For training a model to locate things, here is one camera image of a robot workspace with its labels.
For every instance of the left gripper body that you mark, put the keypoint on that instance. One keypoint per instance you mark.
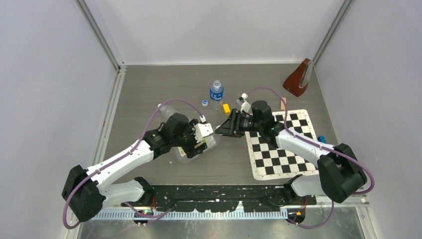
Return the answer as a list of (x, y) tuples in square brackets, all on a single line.
[(188, 140)]

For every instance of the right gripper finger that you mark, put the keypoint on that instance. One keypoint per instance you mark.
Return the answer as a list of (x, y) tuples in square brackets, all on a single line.
[(228, 126), (231, 134)]

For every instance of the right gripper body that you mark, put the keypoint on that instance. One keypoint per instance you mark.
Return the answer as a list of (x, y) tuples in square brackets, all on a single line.
[(247, 124)]

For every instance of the fruit label plastic bottle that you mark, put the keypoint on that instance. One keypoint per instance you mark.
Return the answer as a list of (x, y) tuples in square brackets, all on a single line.
[(212, 141)]

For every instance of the blue label water bottle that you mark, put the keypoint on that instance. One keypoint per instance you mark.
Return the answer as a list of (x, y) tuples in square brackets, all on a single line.
[(216, 95)]

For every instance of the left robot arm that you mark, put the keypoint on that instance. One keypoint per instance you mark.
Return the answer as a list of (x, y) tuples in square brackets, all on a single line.
[(88, 190)]

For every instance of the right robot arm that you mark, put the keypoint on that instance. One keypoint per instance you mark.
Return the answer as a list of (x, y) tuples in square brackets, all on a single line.
[(339, 173)]

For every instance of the clear plastic bottle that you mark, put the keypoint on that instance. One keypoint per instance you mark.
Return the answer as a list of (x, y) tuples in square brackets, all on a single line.
[(167, 111)]

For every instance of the yellow block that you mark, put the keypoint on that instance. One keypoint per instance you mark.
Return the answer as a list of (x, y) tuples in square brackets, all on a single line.
[(226, 109)]

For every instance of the small wooden block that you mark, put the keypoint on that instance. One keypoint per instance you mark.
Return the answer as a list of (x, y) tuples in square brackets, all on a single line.
[(282, 104)]

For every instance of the checkerboard mat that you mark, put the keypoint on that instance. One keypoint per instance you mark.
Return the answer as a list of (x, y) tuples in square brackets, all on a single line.
[(270, 163)]

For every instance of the brown wooden metronome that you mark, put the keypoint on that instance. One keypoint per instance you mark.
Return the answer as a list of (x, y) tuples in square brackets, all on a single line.
[(298, 81)]

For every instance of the blue brick toy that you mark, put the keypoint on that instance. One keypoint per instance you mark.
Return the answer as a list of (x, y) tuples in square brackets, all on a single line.
[(321, 139)]

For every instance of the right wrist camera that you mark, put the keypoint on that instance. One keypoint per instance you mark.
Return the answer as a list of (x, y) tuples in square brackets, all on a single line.
[(245, 106)]

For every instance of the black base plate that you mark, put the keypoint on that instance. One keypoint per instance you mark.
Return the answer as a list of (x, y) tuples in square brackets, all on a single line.
[(220, 198)]

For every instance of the aluminium front rail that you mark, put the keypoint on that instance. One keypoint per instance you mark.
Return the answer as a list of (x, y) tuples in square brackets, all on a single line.
[(238, 214)]

